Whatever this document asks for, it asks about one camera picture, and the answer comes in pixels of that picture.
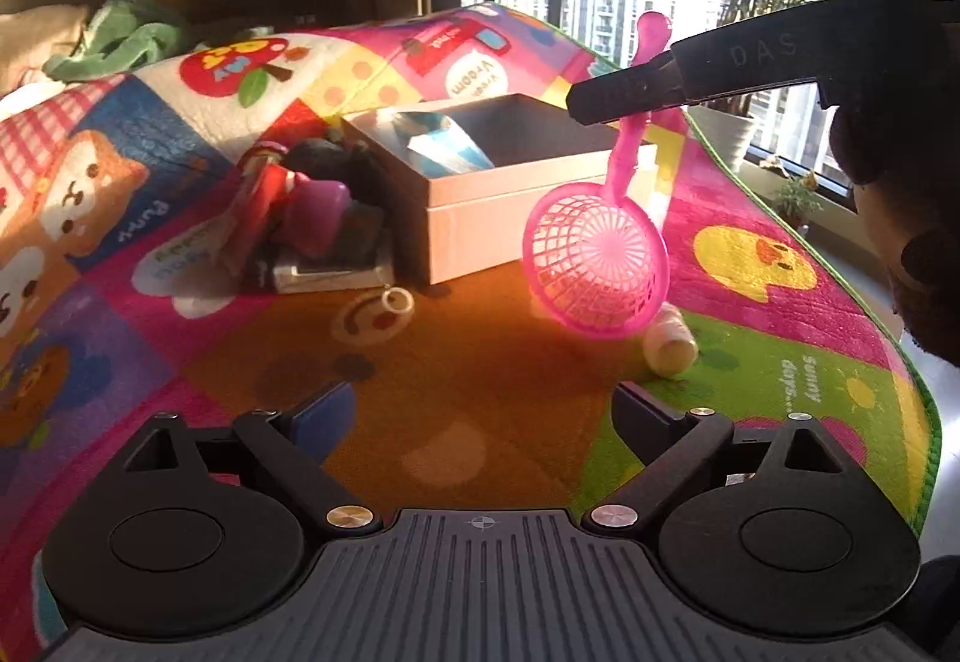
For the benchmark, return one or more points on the red snack packet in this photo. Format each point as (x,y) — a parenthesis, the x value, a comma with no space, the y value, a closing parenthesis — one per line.
(259,197)

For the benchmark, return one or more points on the white and red card box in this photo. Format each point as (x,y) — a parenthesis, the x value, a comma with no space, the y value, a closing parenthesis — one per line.
(337,273)

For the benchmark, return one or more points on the small white bottle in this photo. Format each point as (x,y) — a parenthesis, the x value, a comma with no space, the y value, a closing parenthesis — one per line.
(670,343)

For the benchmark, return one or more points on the person's right hand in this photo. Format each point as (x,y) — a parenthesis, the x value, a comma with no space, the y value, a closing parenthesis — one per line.
(907,182)

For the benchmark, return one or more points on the white cardboard box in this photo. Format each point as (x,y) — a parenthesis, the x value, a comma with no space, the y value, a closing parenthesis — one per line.
(480,227)

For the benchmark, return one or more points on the small potted plant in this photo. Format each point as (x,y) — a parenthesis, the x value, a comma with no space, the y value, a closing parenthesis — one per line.
(791,193)

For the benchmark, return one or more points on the colourful printed play mat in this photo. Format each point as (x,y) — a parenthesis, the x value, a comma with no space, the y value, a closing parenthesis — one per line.
(465,369)

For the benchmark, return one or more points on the beige pillow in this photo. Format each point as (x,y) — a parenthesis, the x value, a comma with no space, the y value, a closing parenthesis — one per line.
(37,43)

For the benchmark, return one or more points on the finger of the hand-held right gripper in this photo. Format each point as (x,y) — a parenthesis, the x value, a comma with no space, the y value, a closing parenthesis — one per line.
(622,92)

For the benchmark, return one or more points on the pink plastic strainer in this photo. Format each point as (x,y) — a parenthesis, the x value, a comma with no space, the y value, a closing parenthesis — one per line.
(596,257)

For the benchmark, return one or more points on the green towel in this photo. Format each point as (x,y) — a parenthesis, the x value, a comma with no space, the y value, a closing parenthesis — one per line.
(131,35)

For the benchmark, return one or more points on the white plant pot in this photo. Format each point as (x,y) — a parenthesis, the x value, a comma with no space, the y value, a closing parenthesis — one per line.
(724,137)

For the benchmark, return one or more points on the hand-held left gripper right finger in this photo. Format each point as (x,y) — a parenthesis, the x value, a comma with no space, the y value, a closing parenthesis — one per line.
(637,414)

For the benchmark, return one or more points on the purple toy cup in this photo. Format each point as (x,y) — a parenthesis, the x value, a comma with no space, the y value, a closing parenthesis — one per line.
(319,212)

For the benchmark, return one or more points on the blue and white packet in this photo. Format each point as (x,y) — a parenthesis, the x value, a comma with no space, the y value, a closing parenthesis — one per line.
(442,148)

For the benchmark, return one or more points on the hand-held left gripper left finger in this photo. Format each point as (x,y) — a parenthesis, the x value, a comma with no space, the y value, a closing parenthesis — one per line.
(326,418)

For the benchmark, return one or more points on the black plush toy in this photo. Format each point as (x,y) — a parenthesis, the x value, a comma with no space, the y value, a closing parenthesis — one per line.
(345,163)

